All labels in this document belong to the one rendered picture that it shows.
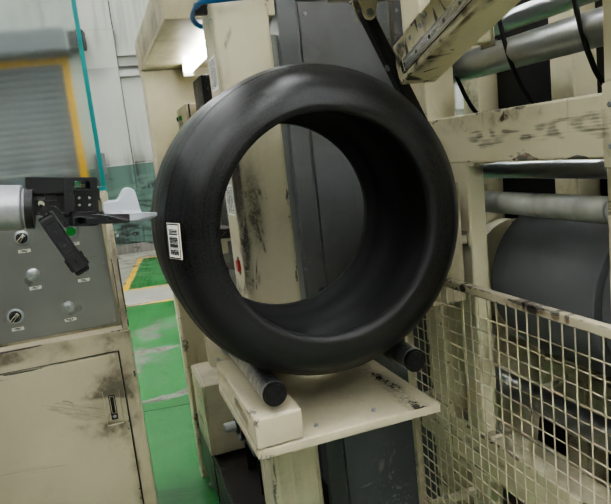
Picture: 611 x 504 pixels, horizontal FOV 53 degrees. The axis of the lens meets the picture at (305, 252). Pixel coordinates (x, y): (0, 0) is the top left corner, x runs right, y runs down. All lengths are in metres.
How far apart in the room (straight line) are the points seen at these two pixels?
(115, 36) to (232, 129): 9.36
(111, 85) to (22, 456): 8.69
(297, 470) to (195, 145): 0.90
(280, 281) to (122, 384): 0.56
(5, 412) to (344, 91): 1.19
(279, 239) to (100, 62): 8.93
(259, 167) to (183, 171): 0.41
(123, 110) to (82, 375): 8.56
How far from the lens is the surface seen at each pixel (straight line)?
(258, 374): 1.15
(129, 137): 10.19
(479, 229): 1.60
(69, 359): 1.73
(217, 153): 1.01
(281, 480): 1.60
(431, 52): 1.35
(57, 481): 1.85
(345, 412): 1.23
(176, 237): 1.01
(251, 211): 1.40
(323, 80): 1.07
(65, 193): 1.07
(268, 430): 1.12
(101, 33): 10.30
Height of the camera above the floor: 1.32
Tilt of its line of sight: 9 degrees down
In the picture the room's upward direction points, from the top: 6 degrees counter-clockwise
